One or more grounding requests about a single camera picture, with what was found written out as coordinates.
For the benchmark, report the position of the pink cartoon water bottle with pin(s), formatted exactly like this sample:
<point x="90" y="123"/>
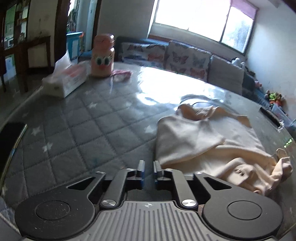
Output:
<point x="102" y="59"/>

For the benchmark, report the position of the blue storage box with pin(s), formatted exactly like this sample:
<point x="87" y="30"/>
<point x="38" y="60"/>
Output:
<point x="73" y="44"/>

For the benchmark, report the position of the white tissue box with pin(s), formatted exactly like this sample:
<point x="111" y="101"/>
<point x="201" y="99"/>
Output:
<point x="66" y="78"/>

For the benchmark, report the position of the colourful plush toy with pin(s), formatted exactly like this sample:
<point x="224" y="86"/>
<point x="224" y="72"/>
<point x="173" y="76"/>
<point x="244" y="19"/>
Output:
<point x="274" y="98"/>

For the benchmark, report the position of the clear plastic bin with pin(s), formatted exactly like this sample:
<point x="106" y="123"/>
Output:
<point x="287" y="122"/>

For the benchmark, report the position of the grey quilted star tablecloth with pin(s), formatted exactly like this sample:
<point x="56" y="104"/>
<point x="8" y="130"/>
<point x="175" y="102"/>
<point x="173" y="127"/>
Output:
<point x="73" y="148"/>

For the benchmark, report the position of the butterfly cushion left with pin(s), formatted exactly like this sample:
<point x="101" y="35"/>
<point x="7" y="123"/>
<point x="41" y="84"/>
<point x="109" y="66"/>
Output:
<point x="147" y="55"/>

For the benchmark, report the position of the cream sweatshirt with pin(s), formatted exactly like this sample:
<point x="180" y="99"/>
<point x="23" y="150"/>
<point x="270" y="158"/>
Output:
<point x="219" y="143"/>

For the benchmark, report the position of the white plush toy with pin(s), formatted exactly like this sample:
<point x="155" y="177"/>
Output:
<point x="238" y="62"/>

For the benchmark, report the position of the butterfly cushion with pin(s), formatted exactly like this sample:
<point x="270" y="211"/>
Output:
<point x="187" y="60"/>
<point x="147" y="55"/>

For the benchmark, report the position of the black phone on table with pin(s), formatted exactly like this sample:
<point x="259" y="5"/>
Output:
<point x="11" y="134"/>

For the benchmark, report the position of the black remote control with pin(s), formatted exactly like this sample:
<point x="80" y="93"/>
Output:
<point x="268" y="114"/>

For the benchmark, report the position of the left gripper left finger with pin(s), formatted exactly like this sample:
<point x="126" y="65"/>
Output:
<point x="124" y="181"/>

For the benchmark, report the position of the butterfly cushion right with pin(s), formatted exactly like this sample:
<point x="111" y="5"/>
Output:
<point x="187" y="60"/>

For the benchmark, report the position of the grey plain cushion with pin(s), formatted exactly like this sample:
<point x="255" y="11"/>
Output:
<point x="225" y="75"/>

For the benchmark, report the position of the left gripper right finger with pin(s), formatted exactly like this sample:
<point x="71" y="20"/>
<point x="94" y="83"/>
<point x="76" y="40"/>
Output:
<point x="174" y="181"/>

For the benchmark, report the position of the dark wooden cabinet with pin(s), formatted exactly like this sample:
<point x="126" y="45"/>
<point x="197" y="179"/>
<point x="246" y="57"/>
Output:
<point x="20" y="51"/>

